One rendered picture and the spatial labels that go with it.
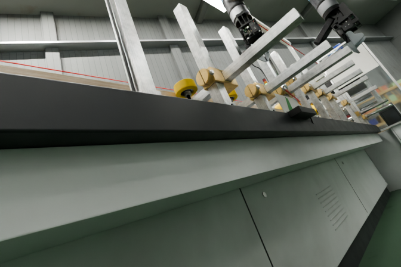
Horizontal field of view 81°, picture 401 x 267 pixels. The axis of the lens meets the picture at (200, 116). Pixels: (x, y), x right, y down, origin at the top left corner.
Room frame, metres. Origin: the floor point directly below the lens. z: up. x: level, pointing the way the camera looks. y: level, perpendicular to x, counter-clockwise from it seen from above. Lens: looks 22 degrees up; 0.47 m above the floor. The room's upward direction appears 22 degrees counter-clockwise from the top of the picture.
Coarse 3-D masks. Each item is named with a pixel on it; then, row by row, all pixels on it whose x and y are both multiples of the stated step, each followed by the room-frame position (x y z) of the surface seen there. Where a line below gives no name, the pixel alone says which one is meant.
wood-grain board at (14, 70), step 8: (8, 72) 0.37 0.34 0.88; (16, 72) 0.38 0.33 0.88; (24, 72) 0.39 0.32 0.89; (32, 72) 0.40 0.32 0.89; (40, 72) 0.41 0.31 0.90; (48, 72) 0.43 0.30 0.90; (64, 80) 0.45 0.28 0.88; (72, 80) 0.47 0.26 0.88; (80, 80) 0.48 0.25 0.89; (88, 80) 0.50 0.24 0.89; (96, 80) 0.51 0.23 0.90; (120, 88) 0.57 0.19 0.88; (128, 88) 0.59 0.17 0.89; (192, 96) 0.80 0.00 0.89
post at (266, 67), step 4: (264, 56) 0.99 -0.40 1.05; (260, 60) 0.99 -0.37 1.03; (260, 64) 0.99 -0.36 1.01; (264, 64) 0.98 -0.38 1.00; (268, 64) 0.98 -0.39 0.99; (264, 68) 0.99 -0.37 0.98; (268, 68) 0.98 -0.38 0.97; (264, 72) 0.99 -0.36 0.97; (268, 72) 0.98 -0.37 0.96; (272, 72) 0.98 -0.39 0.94; (268, 76) 0.99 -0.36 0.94; (272, 76) 0.98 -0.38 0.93; (288, 96) 1.00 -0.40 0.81
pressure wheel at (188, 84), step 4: (180, 80) 0.68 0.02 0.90; (184, 80) 0.68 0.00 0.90; (188, 80) 0.69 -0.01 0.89; (192, 80) 0.70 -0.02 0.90; (176, 84) 0.69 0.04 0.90; (180, 84) 0.69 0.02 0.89; (184, 84) 0.68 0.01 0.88; (188, 84) 0.69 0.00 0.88; (192, 84) 0.70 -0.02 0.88; (176, 88) 0.70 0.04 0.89; (180, 88) 0.69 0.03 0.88; (184, 88) 0.69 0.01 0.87; (188, 88) 0.70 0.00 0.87; (192, 88) 0.71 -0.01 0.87; (196, 88) 0.72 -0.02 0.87; (176, 92) 0.70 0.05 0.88; (180, 92) 0.70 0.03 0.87; (184, 92) 0.71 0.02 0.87; (188, 92) 0.71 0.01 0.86; (192, 92) 0.74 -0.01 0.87; (176, 96) 0.72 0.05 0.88; (180, 96) 0.73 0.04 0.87; (184, 96) 0.72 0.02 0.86; (188, 96) 0.72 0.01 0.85
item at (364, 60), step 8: (360, 48) 2.55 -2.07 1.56; (352, 56) 2.62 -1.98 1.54; (360, 56) 2.58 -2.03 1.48; (368, 56) 2.55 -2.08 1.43; (336, 64) 2.74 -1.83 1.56; (360, 64) 2.61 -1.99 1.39; (368, 64) 2.58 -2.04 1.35; (376, 64) 2.54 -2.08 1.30; (328, 72) 2.81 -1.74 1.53; (344, 72) 2.72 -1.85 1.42; (352, 72) 2.68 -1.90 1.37; (336, 80) 2.80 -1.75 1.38; (352, 80) 2.72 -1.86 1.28
